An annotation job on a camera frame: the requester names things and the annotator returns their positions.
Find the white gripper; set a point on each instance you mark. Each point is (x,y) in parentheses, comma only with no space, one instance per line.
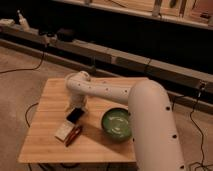
(77,101)

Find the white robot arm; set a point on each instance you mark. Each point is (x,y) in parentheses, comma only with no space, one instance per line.
(156,141)

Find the green bowl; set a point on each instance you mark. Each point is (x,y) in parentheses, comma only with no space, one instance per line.
(116,124)

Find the black device on ledge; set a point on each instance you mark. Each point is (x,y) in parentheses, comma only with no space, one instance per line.
(66,35)

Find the white spray bottle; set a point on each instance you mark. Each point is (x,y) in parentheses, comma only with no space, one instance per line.
(23,22)

